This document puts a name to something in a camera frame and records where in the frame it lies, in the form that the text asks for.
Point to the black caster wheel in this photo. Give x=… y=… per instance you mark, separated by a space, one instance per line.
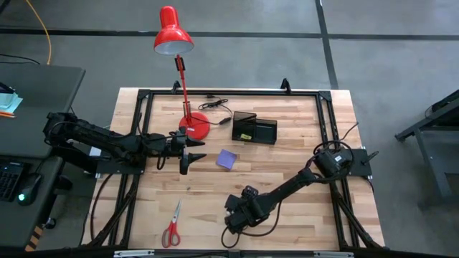
x=50 y=223

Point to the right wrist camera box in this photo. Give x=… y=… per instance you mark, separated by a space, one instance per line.
x=250 y=191

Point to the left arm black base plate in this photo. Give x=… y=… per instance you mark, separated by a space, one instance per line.
x=118 y=167

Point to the black object on desk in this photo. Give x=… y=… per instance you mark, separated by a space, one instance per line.
x=5 y=87

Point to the black keyboard desk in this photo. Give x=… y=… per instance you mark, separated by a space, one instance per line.
x=21 y=222

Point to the small white box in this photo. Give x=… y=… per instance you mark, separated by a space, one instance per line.
x=95 y=151

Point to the black raised desk surface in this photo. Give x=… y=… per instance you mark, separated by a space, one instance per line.
x=36 y=93

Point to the black clamp lever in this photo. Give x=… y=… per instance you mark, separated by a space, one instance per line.
x=370 y=157

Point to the black aluminium table frame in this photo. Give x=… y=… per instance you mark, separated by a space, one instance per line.
x=233 y=92

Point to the silver metal bracket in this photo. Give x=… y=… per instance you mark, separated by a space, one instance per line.
x=133 y=253
x=333 y=254

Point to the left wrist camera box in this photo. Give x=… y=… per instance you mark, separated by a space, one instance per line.
x=184 y=165

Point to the black computer mouse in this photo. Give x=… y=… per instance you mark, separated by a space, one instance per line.
x=29 y=188

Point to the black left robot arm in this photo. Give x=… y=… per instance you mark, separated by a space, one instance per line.
x=104 y=138

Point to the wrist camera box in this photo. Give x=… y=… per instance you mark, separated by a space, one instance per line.
x=184 y=165
x=250 y=191

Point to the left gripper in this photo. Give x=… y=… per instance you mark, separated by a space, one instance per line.
x=177 y=145

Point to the black metal side table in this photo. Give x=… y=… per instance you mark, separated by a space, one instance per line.
x=434 y=165

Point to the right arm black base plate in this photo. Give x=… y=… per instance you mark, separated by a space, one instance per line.
x=360 y=166

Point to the purple sticky note pad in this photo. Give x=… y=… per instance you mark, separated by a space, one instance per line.
x=226 y=160

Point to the red desk lamp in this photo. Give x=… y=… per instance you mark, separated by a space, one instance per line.
x=174 y=36

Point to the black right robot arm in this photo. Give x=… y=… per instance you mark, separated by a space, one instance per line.
x=290 y=186

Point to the black mesh desk organizer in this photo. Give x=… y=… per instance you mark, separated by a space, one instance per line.
x=263 y=130

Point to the black keyboard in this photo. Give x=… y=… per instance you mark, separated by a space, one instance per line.
x=9 y=181

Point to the orange pencil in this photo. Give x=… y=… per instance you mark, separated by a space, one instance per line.
x=7 y=114

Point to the teal paper stack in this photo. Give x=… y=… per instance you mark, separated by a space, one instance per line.
x=9 y=102

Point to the small yellow eraser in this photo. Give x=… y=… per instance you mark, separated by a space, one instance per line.
x=245 y=136

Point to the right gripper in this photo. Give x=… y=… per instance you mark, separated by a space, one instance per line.
x=244 y=213

